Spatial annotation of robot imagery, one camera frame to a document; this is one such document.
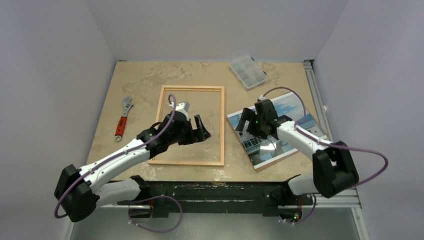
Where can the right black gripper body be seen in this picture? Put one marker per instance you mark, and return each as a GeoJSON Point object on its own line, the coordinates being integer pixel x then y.
{"type": "Point", "coordinates": [253, 121]}

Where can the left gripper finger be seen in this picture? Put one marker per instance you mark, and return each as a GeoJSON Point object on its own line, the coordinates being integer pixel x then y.
{"type": "Point", "coordinates": [200, 128]}
{"type": "Point", "coordinates": [201, 135]}

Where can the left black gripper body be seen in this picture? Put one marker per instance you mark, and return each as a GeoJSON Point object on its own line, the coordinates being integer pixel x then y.
{"type": "Point", "coordinates": [187, 135]}

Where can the building photo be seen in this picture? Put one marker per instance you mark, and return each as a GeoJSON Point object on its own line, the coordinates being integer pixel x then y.
{"type": "Point", "coordinates": [263, 153]}

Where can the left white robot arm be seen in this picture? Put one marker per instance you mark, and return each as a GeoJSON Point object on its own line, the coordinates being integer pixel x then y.
{"type": "Point", "coordinates": [77, 189]}

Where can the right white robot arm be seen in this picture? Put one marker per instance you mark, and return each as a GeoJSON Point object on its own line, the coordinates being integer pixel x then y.
{"type": "Point", "coordinates": [333, 168]}

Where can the clear plastic organizer box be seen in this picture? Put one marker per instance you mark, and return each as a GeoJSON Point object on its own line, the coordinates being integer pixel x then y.
{"type": "Point", "coordinates": [248, 71]}

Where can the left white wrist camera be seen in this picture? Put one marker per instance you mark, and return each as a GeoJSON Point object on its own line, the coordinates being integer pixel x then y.
{"type": "Point", "coordinates": [182, 107]}

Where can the red handled adjustable wrench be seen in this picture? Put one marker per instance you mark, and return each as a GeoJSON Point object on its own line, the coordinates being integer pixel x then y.
{"type": "Point", "coordinates": [120, 129]}

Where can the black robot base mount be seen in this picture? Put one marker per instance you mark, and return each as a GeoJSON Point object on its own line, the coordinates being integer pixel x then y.
{"type": "Point", "coordinates": [270, 199]}

